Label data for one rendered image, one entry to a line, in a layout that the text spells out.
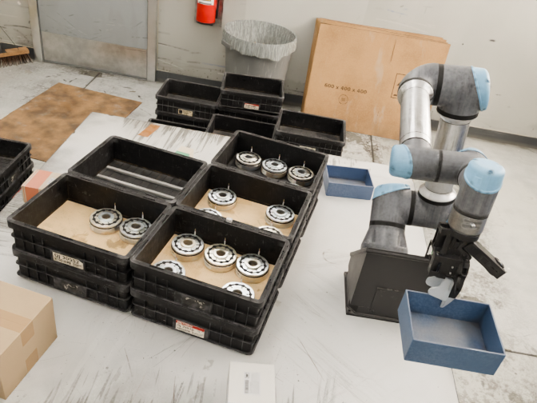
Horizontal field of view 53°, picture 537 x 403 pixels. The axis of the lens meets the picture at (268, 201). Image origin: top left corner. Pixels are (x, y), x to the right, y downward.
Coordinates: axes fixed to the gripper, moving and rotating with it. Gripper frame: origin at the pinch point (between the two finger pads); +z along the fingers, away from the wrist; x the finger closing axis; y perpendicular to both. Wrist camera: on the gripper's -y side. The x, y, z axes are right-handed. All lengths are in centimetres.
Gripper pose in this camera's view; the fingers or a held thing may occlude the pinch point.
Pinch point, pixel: (445, 301)
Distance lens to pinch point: 134.5
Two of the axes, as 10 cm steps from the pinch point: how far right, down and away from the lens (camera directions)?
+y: -9.8, -1.9, 0.4
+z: -1.5, 8.7, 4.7
